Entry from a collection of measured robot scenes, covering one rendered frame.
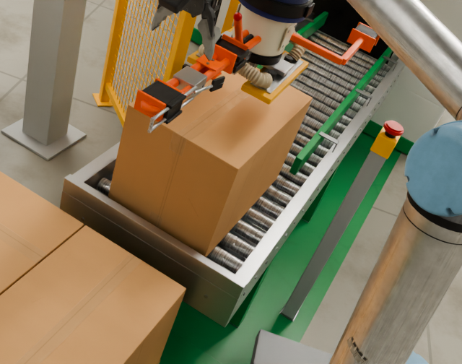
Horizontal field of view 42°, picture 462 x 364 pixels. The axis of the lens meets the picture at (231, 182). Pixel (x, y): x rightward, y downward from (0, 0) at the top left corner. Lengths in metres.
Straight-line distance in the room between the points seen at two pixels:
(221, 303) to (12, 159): 1.48
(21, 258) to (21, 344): 0.30
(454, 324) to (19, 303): 2.10
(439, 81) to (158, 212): 1.22
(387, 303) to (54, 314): 1.08
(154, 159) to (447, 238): 1.20
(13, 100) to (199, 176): 1.81
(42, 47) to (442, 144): 2.30
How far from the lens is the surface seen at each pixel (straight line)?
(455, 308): 3.25
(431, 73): 1.00
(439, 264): 0.89
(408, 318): 0.95
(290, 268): 2.91
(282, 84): 1.87
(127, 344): 1.75
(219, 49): 1.64
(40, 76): 2.97
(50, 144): 3.15
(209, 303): 2.00
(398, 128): 2.09
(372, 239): 3.31
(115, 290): 1.85
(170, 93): 1.39
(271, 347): 1.60
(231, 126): 1.90
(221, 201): 1.82
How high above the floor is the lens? 1.98
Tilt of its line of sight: 38 degrees down
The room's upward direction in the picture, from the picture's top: 21 degrees clockwise
